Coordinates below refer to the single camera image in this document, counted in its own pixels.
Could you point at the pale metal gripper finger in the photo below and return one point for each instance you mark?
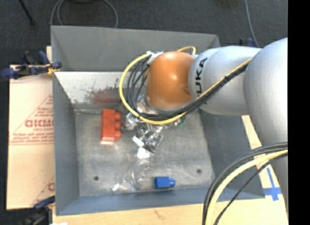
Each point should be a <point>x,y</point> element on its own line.
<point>140,137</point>
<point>154,143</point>

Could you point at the red-orange toy building block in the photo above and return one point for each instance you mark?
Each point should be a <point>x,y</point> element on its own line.
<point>109,127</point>

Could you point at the blue toy building block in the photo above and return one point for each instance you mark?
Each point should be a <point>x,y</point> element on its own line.
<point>162,183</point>

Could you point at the grey metal bin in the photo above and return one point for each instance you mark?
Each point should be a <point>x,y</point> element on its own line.
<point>97,161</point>

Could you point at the brown cardboard board red print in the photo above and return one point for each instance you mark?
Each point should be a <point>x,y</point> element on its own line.
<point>29,146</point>

